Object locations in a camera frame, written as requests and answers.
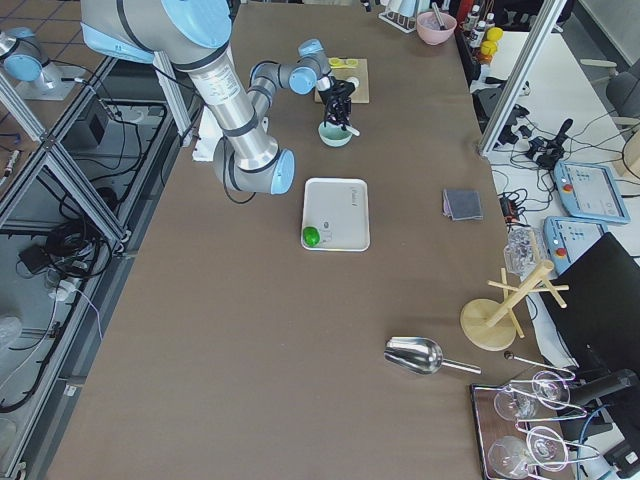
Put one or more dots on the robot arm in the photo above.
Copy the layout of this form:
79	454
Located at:
25	59
195	35

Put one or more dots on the green lime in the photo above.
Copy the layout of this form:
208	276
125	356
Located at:
311	236

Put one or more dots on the aluminium frame post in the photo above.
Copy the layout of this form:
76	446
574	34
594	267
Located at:
546	19

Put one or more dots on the mint green bowl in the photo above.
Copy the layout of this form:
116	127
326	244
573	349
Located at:
333	135

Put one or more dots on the black monitor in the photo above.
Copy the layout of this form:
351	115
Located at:
600	324

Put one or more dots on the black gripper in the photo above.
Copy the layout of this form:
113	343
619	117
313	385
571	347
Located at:
336	98

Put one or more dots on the wooden mug tree stand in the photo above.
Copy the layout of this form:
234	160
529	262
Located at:
493	326

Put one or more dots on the wooden cutting board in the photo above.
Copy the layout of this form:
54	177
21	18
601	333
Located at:
361	94

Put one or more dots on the grey folded cloth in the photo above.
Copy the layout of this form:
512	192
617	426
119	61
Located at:
462	204

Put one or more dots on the metal muddler with black tip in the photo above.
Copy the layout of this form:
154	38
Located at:
438	16

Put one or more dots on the cream rabbit tray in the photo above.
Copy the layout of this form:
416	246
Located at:
338	208

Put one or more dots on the white ceramic spoon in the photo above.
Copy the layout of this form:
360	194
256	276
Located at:
352	130

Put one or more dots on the yellow lemon fruit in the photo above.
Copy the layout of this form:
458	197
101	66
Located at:
494	34

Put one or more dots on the blue teach pendant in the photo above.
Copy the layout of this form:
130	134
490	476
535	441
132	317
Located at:
568	238
589	191

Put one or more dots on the black wine glass rack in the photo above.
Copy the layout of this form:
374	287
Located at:
517	428

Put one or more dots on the white wire cup rack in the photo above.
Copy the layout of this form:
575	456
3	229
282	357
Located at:
402	14

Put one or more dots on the metal scoop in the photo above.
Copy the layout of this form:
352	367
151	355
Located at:
422	355

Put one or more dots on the stacked lemon slice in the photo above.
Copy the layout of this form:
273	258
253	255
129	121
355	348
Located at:
336	62

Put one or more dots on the pink bowl with ice cubes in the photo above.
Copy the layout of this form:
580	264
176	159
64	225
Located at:
429	30

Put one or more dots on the clear wine glass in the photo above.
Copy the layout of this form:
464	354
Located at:
551	390
547	448
513	405

